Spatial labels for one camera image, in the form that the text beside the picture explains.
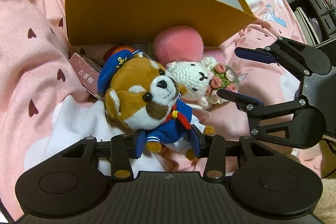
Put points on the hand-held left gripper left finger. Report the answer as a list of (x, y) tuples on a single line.
[(123, 150)]

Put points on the orange crochet fruit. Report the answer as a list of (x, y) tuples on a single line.
[(115, 50)]

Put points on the white crochet bear with bouquet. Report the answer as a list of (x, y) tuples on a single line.
[(189, 74)]

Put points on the checkered storage basket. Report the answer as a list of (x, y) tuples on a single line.
[(330, 24), (319, 7)]

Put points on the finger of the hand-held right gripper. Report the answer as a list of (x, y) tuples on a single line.
[(244, 102), (256, 54)]

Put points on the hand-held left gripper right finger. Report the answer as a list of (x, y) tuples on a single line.
[(196, 144)]

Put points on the dark shelf unit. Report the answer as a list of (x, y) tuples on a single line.
[(313, 2)]

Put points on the purple bag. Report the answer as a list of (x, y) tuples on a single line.
[(315, 26)]

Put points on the pink printed blanket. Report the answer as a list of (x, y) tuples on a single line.
[(26, 69)]

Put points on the brown sailor plush dog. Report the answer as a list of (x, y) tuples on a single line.
[(136, 98)]

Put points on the pink printed box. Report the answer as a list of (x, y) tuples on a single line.
[(85, 73)]

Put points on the pink fluffy pompom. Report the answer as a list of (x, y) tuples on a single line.
[(178, 43)]

